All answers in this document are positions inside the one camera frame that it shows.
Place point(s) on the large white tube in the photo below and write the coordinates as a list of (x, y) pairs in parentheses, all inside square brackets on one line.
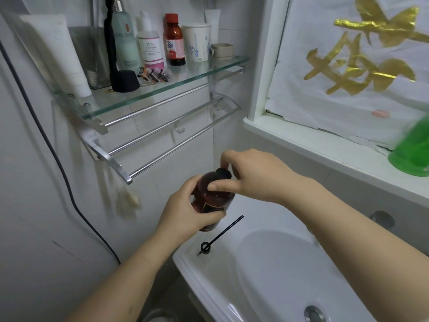
[(57, 50)]

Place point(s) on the beige ceramic cup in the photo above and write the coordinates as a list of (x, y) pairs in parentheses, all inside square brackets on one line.
[(221, 50)]

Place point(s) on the green plastic bottle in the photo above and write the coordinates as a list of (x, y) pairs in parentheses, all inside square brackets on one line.
[(412, 150)]

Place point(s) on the white ceramic sink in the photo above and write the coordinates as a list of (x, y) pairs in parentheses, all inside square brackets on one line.
[(274, 264)]

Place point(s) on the metal towel rack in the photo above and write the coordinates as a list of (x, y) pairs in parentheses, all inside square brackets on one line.
[(161, 137)]

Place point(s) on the chrome sink drain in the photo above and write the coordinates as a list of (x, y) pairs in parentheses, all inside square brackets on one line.
[(314, 314)]

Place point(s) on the clear glass cup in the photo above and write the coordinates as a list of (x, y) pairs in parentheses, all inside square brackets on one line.
[(88, 56)]

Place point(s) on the person's right hand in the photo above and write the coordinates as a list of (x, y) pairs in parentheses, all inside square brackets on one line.
[(261, 174)]

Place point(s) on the dark brown glass bottle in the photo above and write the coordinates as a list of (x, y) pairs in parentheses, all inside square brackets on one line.
[(214, 201)]

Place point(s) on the pale green bottle silver cap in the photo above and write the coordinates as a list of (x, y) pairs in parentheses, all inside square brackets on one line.
[(124, 40)]

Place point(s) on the white bottle pink label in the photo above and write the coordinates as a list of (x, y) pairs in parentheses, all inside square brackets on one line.
[(150, 46)]

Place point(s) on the small white tube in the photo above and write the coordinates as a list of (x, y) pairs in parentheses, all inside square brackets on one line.
[(213, 20)]

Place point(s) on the person's left forearm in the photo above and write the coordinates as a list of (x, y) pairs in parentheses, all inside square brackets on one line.
[(124, 281)]

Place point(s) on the person's right thumb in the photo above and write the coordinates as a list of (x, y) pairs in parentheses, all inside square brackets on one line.
[(223, 186)]

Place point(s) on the beige hanging sponge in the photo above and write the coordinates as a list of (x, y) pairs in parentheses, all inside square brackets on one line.
[(129, 201)]

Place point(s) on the brown bottle red cap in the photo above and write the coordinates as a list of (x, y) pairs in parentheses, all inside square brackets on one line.
[(174, 43)]

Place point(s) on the glass wall shelf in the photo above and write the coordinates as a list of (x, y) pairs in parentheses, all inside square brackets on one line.
[(161, 85)]

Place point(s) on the person's left hand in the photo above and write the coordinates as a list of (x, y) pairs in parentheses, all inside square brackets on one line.
[(177, 211)]

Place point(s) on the white paper cup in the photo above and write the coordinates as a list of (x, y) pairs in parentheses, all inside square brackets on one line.
[(197, 43)]

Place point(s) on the black brush with round base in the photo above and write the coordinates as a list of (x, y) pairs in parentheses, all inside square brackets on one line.
[(124, 80)]

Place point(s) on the white cloth with gold print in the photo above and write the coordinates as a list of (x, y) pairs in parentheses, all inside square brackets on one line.
[(348, 63)]

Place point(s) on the person's right forearm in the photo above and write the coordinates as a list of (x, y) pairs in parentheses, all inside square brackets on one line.
[(352, 238)]

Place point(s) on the white window frame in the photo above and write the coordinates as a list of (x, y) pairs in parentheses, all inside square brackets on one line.
[(301, 140)]

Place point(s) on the black bottle cap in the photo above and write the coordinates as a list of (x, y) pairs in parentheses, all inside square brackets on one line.
[(223, 174)]

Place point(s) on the person's left thumb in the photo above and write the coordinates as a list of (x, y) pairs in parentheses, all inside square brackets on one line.
[(193, 186)]

